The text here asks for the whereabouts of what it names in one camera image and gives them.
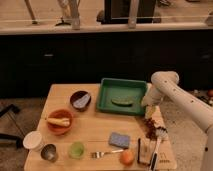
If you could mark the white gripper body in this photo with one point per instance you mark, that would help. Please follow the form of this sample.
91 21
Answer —
153 97

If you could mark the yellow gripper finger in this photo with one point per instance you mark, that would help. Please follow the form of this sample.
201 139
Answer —
149 112
153 110

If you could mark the green pepper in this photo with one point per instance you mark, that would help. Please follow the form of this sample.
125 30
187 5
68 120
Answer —
122 102

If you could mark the green plastic tray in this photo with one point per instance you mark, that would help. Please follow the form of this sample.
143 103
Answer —
121 89

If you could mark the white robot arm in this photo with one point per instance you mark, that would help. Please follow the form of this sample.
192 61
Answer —
165 83

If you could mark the white dish brush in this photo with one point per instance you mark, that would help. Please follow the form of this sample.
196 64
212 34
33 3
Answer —
161 134

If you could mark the slice of bread toy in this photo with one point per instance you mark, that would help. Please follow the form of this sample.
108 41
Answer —
144 153

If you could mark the blue sponge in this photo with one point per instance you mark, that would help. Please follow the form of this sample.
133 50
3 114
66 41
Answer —
119 140

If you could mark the orange fruit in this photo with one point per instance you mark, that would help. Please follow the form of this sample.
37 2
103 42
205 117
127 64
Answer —
127 157

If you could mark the grey cloth in bowl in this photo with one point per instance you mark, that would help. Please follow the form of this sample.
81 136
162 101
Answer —
82 102

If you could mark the silver fork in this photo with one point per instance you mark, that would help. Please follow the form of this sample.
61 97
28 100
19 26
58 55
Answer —
100 154

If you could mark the dark brown bowl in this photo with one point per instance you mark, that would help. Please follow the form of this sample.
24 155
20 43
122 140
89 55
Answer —
77 95

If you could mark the green cup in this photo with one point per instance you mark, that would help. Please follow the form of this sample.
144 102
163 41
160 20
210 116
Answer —
76 150

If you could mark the yellow corn cob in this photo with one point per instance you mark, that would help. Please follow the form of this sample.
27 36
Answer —
64 122

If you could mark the orange bowl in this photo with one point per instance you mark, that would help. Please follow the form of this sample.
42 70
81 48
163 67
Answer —
61 113

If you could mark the metal cup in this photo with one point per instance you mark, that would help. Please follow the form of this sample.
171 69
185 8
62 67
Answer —
49 153

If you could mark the white cup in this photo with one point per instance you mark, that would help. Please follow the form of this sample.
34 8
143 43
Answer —
33 141

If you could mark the dark cabinet counter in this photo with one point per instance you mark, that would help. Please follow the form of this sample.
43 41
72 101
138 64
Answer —
33 59

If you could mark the black office chair base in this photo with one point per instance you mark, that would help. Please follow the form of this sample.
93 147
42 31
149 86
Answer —
17 139

